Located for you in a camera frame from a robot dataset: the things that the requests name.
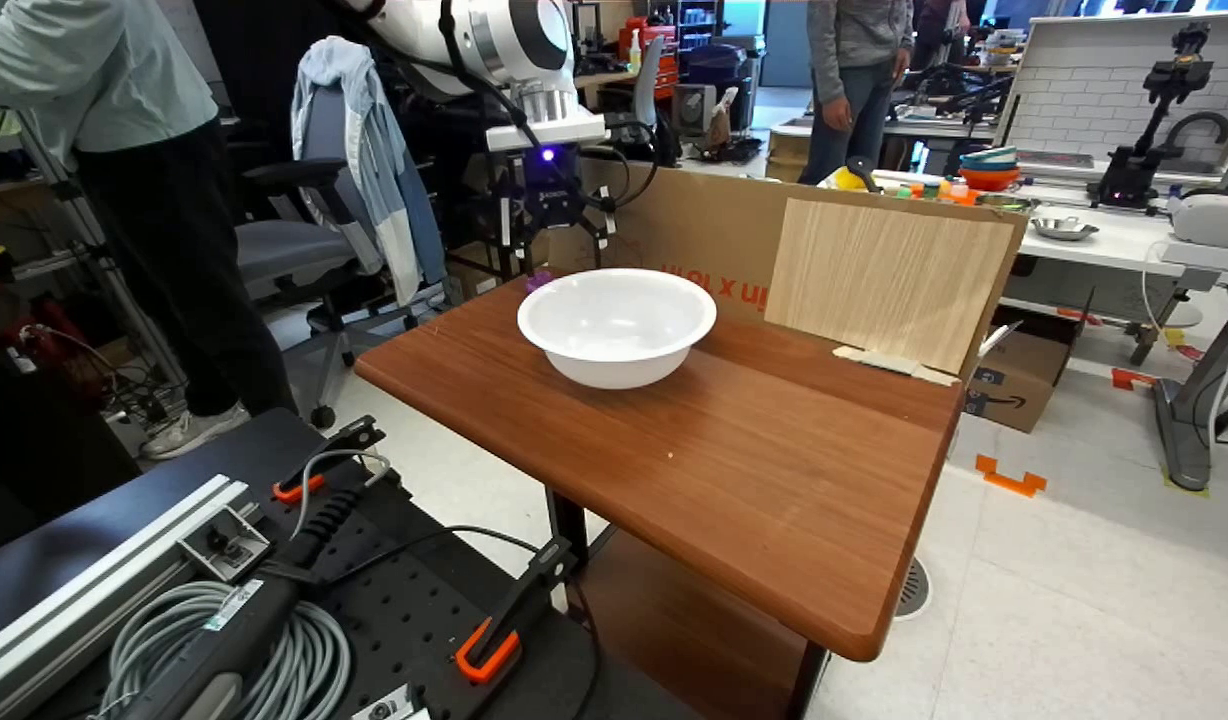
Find wooden lower table shelf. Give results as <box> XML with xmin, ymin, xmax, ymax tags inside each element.
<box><xmin>579</xmin><ymin>523</ymin><xmax>812</xmax><ymax>720</ymax></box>

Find round floor drain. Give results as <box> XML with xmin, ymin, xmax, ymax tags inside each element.
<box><xmin>892</xmin><ymin>553</ymin><xmax>935</xmax><ymax>622</ymax></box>

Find blue office chair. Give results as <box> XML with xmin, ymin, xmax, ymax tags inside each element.
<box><xmin>228</xmin><ymin>77</ymin><xmax>455</xmax><ymax>432</ymax></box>

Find black clamp orange handle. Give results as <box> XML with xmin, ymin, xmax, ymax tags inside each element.
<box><xmin>452</xmin><ymin>532</ymin><xmax>579</xmax><ymax>690</ymax></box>
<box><xmin>269</xmin><ymin>412</ymin><xmax>394</xmax><ymax>510</ymax></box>

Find person grey shirt black trousers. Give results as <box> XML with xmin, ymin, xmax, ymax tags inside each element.
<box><xmin>0</xmin><ymin>0</ymin><xmax>297</xmax><ymax>465</ymax></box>

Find black desktop stand device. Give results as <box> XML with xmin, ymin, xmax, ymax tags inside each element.
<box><xmin>1089</xmin><ymin>14</ymin><xmax>1228</xmax><ymax>211</ymax></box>

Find long aluminium rail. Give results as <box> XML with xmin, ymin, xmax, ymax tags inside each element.
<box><xmin>0</xmin><ymin>467</ymin><xmax>271</xmax><ymax>720</ymax></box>

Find grey tripod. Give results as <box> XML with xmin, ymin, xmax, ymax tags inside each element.
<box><xmin>7</xmin><ymin>104</ymin><xmax>193</xmax><ymax>408</ymax></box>

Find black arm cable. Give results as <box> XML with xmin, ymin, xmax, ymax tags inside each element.
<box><xmin>424</xmin><ymin>36</ymin><xmax>671</xmax><ymax>218</ymax></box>

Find yellow object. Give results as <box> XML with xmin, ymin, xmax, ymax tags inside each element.
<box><xmin>818</xmin><ymin>161</ymin><xmax>886</xmax><ymax>198</ymax></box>

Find white perforated board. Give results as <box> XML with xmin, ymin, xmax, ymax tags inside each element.
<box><xmin>1000</xmin><ymin>7</ymin><xmax>1228</xmax><ymax>178</ymax></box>

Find grey coiled cable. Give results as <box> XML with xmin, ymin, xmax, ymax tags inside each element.
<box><xmin>96</xmin><ymin>577</ymin><xmax>358</xmax><ymax>720</ymax></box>

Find light wooden panel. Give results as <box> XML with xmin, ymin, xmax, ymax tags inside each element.
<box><xmin>760</xmin><ymin>190</ymin><xmax>1033</xmax><ymax>387</ymax></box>

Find person grey sweater jeans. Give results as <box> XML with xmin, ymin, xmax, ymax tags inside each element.
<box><xmin>798</xmin><ymin>0</ymin><xmax>920</xmax><ymax>188</ymax></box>

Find wooden desk with black legs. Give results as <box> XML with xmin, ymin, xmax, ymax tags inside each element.
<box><xmin>542</xmin><ymin>484</ymin><xmax>833</xmax><ymax>720</ymax></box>

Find aluminium rail with plate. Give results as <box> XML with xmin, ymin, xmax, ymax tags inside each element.
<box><xmin>348</xmin><ymin>681</ymin><xmax>432</xmax><ymax>720</ymax></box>

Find white blue jacket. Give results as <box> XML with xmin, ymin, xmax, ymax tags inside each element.
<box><xmin>288</xmin><ymin>31</ymin><xmax>452</xmax><ymax>311</ymax></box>

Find cardboard box on floor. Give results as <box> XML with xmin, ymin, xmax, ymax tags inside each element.
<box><xmin>961</xmin><ymin>309</ymin><xmax>1083</xmax><ymax>438</ymax></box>

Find white plastic bowl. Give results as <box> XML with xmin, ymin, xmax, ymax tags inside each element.
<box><xmin>512</xmin><ymin>262</ymin><xmax>721</xmax><ymax>396</ymax></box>

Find small white plate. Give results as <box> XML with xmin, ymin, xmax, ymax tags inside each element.
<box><xmin>1027</xmin><ymin>206</ymin><xmax>1106</xmax><ymax>248</ymax></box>

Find black mounting board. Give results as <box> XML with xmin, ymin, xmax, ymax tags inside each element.
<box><xmin>0</xmin><ymin>404</ymin><xmax>604</xmax><ymax>720</ymax></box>

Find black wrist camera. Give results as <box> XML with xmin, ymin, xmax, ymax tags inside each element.
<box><xmin>512</xmin><ymin>139</ymin><xmax>590</xmax><ymax>190</ymax></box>

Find orange floor bracket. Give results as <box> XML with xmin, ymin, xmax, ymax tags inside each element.
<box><xmin>971</xmin><ymin>451</ymin><xmax>1051</xmax><ymax>504</ymax></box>

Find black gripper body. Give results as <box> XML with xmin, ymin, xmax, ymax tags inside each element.
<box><xmin>512</xmin><ymin>178</ymin><xmax>594</xmax><ymax>230</ymax></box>

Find brown cardboard backdrop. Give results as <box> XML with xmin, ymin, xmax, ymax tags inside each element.
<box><xmin>559</xmin><ymin>157</ymin><xmax>1033</xmax><ymax>390</ymax></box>

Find white tape strip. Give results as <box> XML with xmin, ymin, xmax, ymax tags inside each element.
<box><xmin>829</xmin><ymin>340</ymin><xmax>963</xmax><ymax>390</ymax></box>

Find stack of colourful bowls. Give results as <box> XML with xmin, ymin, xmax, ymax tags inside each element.
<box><xmin>957</xmin><ymin>143</ymin><xmax>1033</xmax><ymax>198</ymax></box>

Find thick black cable connector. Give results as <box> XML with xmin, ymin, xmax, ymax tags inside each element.
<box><xmin>139</xmin><ymin>467</ymin><xmax>422</xmax><ymax>720</ymax></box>

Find white desk grey leg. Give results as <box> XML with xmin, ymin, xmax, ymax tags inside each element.
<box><xmin>1010</xmin><ymin>196</ymin><xmax>1228</xmax><ymax>495</ymax></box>

